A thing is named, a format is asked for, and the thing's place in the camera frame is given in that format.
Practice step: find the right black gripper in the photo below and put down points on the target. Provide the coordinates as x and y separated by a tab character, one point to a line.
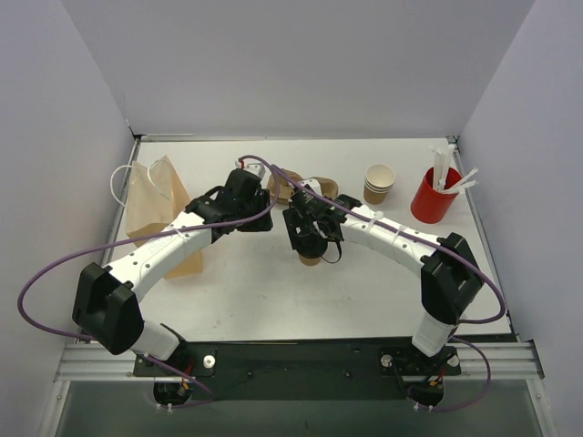
298	226

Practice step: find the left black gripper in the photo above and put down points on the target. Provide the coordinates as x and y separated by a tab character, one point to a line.
260	215

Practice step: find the black plastic cup lid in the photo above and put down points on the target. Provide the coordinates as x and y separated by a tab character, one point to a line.
310	246

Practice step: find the brown paper coffee cup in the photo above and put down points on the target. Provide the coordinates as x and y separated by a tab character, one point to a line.
309	261

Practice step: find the stack of paper cups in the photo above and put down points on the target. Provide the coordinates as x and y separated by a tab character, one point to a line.
378	181

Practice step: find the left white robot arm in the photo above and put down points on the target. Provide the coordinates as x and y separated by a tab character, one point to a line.
107	300

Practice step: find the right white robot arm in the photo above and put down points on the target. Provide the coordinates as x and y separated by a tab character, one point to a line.
445	266

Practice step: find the brown cardboard cup carrier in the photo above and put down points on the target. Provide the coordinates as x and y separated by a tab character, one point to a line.
281	189

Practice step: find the brown paper bag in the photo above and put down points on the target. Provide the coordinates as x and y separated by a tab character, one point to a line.
156	196

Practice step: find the red cylindrical straw holder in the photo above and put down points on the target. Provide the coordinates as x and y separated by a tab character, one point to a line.
429	205

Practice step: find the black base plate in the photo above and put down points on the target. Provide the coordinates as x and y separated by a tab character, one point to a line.
332	385

